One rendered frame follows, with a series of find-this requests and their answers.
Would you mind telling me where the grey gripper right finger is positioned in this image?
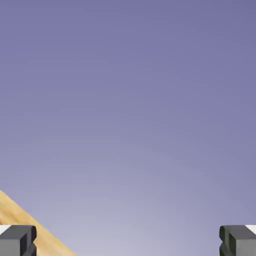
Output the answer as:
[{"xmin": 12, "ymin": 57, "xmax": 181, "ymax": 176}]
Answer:
[{"xmin": 219, "ymin": 224, "xmax": 256, "ymax": 256}]

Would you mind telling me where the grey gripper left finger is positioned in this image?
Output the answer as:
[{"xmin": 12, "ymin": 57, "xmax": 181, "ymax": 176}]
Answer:
[{"xmin": 0, "ymin": 224, "xmax": 38, "ymax": 256}]

